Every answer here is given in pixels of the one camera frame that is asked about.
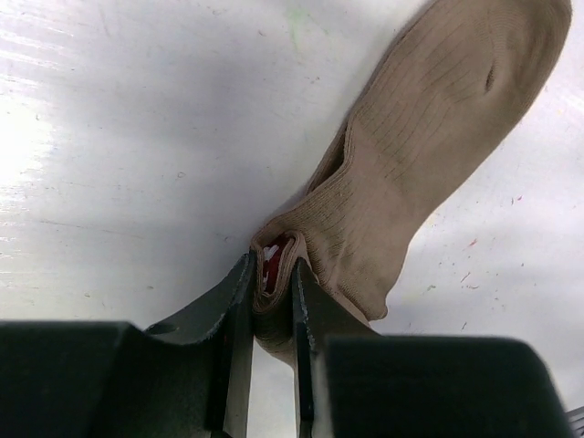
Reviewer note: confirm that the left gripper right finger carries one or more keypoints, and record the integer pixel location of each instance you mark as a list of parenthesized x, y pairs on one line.
[(353, 382)]

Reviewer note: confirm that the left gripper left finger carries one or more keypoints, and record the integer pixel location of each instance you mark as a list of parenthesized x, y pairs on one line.
[(187, 375)]

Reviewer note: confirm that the tan sock with red cuff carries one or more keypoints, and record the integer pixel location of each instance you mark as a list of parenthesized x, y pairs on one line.
[(447, 92)]

